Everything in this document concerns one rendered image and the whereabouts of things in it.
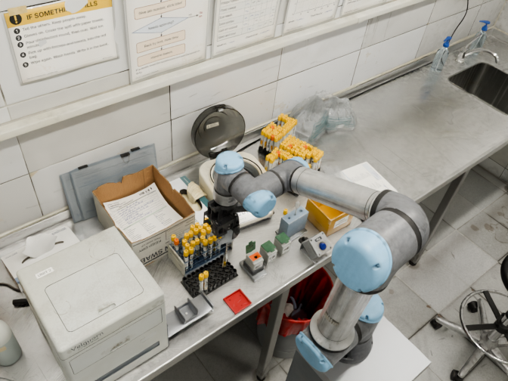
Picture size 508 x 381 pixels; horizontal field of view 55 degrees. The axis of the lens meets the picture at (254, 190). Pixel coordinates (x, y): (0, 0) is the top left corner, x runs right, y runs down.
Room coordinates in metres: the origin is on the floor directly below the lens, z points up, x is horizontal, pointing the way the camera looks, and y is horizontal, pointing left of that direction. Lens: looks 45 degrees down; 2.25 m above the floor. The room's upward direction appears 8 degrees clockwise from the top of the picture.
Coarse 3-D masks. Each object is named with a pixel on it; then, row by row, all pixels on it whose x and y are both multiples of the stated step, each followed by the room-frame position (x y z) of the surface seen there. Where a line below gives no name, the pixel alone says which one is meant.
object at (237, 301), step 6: (234, 294) 0.87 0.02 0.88; (240, 294) 0.87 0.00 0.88; (228, 300) 0.84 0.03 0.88; (234, 300) 0.85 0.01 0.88; (240, 300) 0.85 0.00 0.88; (246, 300) 0.85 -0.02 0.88; (228, 306) 0.82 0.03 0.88; (234, 306) 0.82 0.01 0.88; (240, 306) 0.83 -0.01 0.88; (246, 306) 0.83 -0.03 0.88; (234, 312) 0.80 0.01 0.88
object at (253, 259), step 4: (252, 252) 0.99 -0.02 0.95; (256, 252) 0.99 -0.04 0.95; (248, 256) 0.97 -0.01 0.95; (252, 256) 0.98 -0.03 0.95; (256, 256) 0.98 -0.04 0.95; (260, 256) 0.98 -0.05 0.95; (248, 260) 0.97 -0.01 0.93; (252, 260) 0.96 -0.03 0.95; (256, 260) 0.96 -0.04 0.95; (260, 260) 0.97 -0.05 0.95; (248, 264) 0.97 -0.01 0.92; (252, 264) 0.95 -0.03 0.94; (256, 264) 0.95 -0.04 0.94; (260, 264) 0.97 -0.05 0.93; (252, 268) 0.95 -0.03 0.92; (256, 268) 0.96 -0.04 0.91
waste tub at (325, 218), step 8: (312, 200) 1.28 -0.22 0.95; (312, 208) 1.23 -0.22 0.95; (320, 208) 1.30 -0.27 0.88; (328, 208) 1.31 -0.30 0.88; (312, 216) 1.23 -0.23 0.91; (320, 216) 1.20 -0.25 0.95; (328, 216) 1.26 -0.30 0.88; (336, 216) 1.27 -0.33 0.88; (344, 216) 1.21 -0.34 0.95; (352, 216) 1.24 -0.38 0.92; (312, 224) 1.22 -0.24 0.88; (320, 224) 1.19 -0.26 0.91; (328, 224) 1.17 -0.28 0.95; (336, 224) 1.19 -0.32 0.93; (344, 224) 1.22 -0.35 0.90; (328, 232) 1.17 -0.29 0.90
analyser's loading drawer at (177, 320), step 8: (200, 296) 0.82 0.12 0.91; (184, 304) 0.78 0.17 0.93; (192, 304) 0.77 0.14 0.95; (200, 304) 0.79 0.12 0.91; (208, 304) 0.80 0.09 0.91; (176, 312) 0.75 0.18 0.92; (184, 312) 0.76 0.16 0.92; (192, 312) 0.76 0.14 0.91; (200, 312) 0.76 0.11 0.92; (208, 312) 0.77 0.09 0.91; (168, 320) 0.73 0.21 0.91; (176, 320) 0.73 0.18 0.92; (184, 320) 0.72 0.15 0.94; (192, 320) 0.74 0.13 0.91; (168, 328) 0.70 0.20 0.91; (176, 328) 0.70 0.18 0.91
